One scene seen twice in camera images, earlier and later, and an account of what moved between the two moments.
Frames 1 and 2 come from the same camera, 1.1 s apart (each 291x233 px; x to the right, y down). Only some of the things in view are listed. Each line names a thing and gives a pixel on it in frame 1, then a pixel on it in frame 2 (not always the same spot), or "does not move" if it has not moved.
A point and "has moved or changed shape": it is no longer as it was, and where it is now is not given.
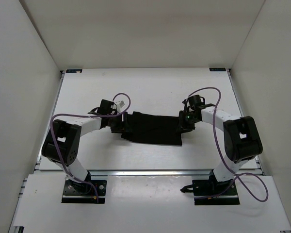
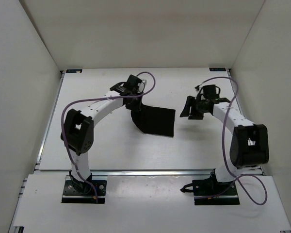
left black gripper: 121,127 -> 136,107
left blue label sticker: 74,71 does not move
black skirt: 153,128 has moved or changed shape
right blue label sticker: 218,69 does not move
